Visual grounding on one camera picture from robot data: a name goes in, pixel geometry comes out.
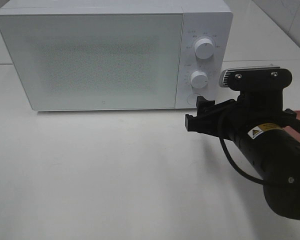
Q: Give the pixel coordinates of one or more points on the white microwave knob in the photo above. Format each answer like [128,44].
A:
[199,79]
[204,48]

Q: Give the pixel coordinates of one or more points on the white lower microwave knob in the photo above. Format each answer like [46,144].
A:
[199,79]

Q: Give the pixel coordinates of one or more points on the white upper microwave knob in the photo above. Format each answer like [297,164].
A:
[204,48]

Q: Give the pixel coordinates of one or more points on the white microwave oven body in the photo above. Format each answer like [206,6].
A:
[200,18]

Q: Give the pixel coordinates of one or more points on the white microwave door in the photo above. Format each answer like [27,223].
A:
[95,62]

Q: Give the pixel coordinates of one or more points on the round white door release button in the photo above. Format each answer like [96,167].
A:
[192,99]

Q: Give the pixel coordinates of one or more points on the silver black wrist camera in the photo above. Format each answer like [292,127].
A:
[261,87]

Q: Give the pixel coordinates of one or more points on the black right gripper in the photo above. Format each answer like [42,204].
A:
[208,116]

